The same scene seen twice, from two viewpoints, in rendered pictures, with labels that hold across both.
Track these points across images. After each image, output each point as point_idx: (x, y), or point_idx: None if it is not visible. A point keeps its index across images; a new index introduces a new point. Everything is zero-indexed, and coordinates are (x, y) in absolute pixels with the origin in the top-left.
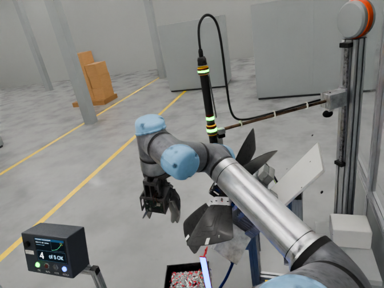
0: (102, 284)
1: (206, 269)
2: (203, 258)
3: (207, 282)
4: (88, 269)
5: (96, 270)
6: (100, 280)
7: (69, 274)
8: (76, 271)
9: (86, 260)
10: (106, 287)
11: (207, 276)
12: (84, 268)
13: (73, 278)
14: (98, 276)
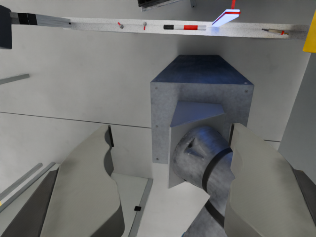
0: (52, 23)
1: (231, 19)
2: (233, 16)
3: (223, 21)
4: (18, 22)
5: (29, 21)
6: (46, 19)
7: (0, 48)
8: (5, 38)
9: (0, 12)
10: (59, 19)
11: (226, 20)
12: (11, 23)
13: (11, 48)
14: (40, 22)
